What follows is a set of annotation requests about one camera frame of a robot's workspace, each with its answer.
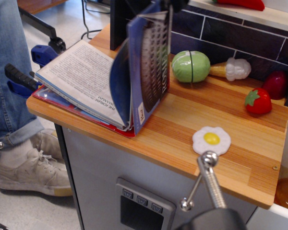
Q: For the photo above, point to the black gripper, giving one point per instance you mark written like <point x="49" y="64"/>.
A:
<point x="176" y="5"/>

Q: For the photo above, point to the Rome guide book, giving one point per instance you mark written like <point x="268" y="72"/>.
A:
<point x="120" y="92"/>

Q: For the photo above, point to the green toy cabbage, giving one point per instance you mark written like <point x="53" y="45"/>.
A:
<point x="190" y="66"/>

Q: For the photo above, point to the red toy chili pepper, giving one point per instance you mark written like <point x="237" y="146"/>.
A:
<point x="251" y="4"/>

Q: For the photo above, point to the toy ice cream cone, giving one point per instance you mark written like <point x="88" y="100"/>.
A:
<point x="233" y="69"/>

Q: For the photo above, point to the red toy strawberry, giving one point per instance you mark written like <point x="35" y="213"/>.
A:
<point x="258" y="101"/>

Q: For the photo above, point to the black chair base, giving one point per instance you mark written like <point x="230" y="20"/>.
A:
<point x="55" y="42"/>

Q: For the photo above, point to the dark red toy fruit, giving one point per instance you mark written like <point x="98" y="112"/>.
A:
<point x="276" y="84"/>

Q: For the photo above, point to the toy fried egg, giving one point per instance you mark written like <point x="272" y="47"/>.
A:
<point x="213" y="139"/>

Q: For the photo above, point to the blue black bar clamp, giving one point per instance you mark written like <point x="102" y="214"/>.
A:
<point x="24" y="85"/>

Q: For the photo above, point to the grey toy kitchen cabinet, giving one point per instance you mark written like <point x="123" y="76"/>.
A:
<point x="94" y="168"/>

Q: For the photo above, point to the beige sneaker behind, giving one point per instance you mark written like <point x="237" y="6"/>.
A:
<point x="47" y="141"/>

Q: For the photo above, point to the beige sneaker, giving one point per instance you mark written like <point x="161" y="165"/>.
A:
<point x="47" y="141"/>
<point x="24" y="168"/>

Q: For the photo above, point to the grey oven control panel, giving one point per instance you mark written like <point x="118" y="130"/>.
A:
<point x="140" y="209"/>

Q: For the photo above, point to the beige sneaker front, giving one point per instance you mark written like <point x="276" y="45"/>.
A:
<point x="24" y="168"/>

